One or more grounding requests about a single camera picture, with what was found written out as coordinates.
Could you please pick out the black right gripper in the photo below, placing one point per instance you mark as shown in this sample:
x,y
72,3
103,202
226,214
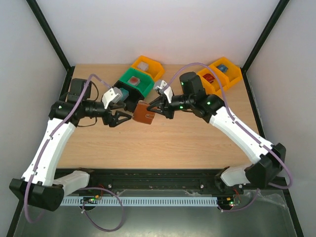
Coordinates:
x,y
168,110

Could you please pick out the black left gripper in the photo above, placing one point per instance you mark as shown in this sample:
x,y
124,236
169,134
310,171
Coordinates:
x,y
113,122

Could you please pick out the brown leather card holder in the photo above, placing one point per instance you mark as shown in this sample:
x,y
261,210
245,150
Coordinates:
x,y
142,115

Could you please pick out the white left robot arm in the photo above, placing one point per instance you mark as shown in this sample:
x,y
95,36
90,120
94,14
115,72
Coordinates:
x,y
37,185

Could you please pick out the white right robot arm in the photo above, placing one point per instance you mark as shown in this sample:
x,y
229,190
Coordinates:
x,y
265,158

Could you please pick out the teal card stack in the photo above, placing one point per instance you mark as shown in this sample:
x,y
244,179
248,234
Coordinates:
x,y
125,94

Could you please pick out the red white card stack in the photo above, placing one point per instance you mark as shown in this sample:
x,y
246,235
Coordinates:
x,y
134,81

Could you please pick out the blue card stack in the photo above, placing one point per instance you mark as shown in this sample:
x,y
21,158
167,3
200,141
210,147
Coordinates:
x,y
222,68

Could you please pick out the black bin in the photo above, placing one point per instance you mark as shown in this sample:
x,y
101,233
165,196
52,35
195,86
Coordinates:
x,y
134,96

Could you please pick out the green bin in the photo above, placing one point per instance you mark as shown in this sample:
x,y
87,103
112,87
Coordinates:
x,y
146,82

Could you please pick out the yellow bin left group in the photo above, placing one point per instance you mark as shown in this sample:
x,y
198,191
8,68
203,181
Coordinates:
x,y
149,67

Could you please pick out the yellow bin near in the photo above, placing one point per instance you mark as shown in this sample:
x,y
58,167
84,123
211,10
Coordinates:
x,y
208,87

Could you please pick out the yellow bin middle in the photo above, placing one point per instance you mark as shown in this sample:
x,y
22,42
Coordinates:
x,y
224,80

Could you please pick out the yellow bin far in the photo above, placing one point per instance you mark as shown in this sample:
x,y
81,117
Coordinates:
x,y
234,72

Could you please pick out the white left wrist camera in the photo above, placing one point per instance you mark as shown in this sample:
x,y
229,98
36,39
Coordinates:
x,y
112,95

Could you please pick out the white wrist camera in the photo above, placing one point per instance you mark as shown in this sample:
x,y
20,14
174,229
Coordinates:
x,y
162,88
112,95

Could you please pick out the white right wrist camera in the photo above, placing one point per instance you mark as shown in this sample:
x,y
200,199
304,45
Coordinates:
x,y
162,88

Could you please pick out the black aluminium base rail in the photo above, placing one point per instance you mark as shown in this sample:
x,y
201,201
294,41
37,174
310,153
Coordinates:
x,y
203,181

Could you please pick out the white slotted cable duct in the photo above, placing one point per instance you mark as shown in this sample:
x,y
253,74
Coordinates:
x,y
142,201

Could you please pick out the black frame post left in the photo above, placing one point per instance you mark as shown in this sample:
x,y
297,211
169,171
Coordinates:
x,y
37,12

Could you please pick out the black frame post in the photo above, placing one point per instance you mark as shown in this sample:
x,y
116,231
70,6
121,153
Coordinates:
x,y
37,12
279,9

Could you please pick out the black frame post right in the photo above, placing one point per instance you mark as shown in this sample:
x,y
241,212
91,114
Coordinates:
x,y
279,9

